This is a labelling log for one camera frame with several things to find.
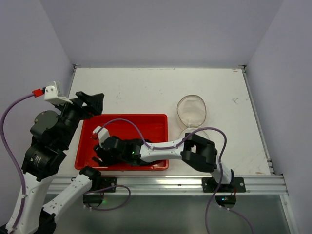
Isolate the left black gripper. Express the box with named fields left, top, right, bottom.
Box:
left=54, top=90, right=104, bottom=147

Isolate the white mesh laundry bag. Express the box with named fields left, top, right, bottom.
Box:
left=176, top=95, right=208, bottom=138

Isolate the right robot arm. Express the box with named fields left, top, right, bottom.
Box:
left=92, top=134, right=234, bottom=192

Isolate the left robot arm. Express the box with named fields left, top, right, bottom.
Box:
left=0, top=88, right=104, bottom=234

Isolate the red plastic tray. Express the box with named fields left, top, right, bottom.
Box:
left=75, top=114, right=169, bottom=171

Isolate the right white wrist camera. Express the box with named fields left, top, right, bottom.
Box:
left=91, top=126, right=110, bottom=142

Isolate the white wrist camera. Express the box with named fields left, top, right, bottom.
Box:
left=44, top=81, right=73, bottom=106
left=91, top=126, right=110, bottom=142

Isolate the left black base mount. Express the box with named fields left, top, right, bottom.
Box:
left=90, top=176, right=117, bottom=191

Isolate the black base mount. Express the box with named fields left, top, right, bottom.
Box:
left=201, top=169, right=246, bottom=193
left=90, top=176, right=117, bottom=191

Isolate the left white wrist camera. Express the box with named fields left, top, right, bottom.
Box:
left=44, top=81, right=73, bottom=106

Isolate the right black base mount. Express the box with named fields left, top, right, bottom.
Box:
left=201, top=169, right=246, bottom=193

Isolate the aluminium mounting rail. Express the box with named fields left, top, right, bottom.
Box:
left=46, top=173, right=288, bottom=195

